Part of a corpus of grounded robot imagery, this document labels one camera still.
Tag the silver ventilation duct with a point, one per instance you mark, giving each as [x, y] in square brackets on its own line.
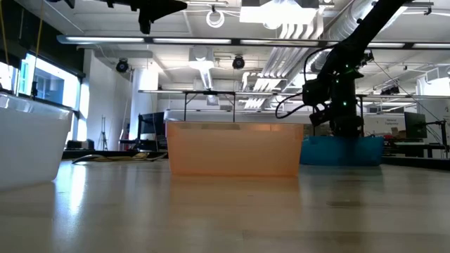
[337, 28]

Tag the bright window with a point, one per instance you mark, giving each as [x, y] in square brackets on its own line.
[49, 88]

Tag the gold spoon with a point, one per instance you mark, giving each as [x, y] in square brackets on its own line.
[123, 157]

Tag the long overhead light bar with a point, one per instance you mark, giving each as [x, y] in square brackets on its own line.
[193, 40]

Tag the black computer monitor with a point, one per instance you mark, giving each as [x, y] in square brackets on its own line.
[152, 123]
[415, 124]

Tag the black case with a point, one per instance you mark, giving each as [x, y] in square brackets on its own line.
[80, 144]

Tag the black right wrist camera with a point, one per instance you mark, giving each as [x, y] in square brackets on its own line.
[320, 116]

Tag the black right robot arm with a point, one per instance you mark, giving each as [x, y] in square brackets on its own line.
[362, 35]

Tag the black aluminium table frame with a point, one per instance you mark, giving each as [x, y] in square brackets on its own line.
[70, 153]

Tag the black ceiling light fixture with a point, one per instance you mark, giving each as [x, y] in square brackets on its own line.
[390, 90]

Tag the white air duct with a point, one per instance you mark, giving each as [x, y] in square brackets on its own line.
[202, 65]

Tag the black round spotlight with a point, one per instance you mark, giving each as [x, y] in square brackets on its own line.
[122, 65]
[238, 62]

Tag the dark workbench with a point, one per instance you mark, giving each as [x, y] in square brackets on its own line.
[415, 145]

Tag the dark iridescent spoon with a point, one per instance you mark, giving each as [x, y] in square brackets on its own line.
[156, 156]

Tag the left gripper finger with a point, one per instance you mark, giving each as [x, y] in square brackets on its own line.
[168, 5]

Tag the orange translucent plastic bin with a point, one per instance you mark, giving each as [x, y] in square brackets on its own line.
[233, 149]

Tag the teal plastic bin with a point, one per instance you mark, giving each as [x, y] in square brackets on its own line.
[337, 151]

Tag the black desk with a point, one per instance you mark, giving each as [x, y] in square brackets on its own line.
[140, 142]

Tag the thin metal tripod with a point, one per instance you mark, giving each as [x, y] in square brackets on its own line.
[103, 133]

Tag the clear plastic bin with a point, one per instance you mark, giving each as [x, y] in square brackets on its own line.
[28, 147]

